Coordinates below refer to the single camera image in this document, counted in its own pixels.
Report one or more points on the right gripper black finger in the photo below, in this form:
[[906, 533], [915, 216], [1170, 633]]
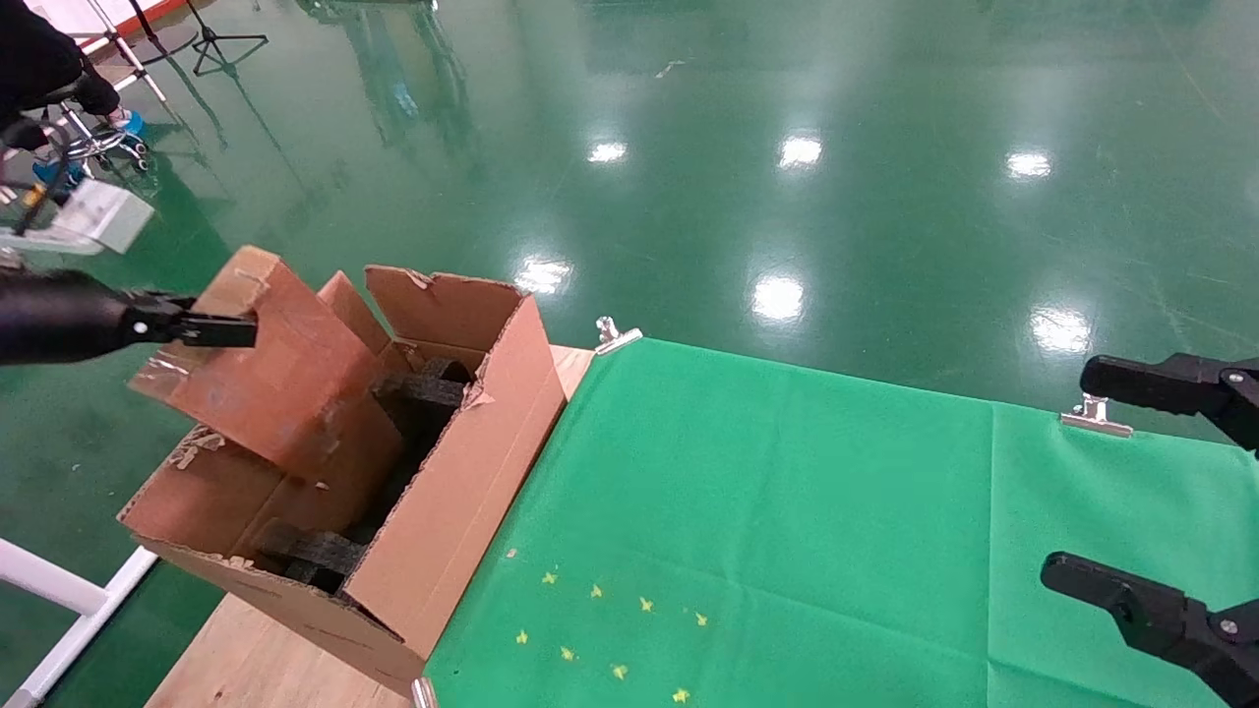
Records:
[[1151, 382], [1151, 615]]

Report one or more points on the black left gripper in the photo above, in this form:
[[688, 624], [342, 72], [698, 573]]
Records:
[[59, 315]]

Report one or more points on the large open cardboard carton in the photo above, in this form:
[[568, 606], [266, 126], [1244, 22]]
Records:
[[462, 492]]

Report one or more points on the silver metal clip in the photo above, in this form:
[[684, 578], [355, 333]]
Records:
[[615, 339], [423, 694], [1092, 421]]

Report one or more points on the chrome wheeled stool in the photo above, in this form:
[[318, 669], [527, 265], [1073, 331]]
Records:
[[98, 146]]

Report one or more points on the black tripod stand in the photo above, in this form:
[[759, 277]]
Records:
[[209, 39]]

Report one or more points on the white metal rack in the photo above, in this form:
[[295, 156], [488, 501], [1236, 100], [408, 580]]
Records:
[[59, 582]]

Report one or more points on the green table cloth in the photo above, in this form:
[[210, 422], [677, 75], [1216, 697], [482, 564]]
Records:
[[836, 511]]

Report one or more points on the seated person in black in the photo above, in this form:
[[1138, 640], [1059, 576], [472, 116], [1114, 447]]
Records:
[[29, 59]]

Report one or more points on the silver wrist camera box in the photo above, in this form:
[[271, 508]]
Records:
[[98, 216]]

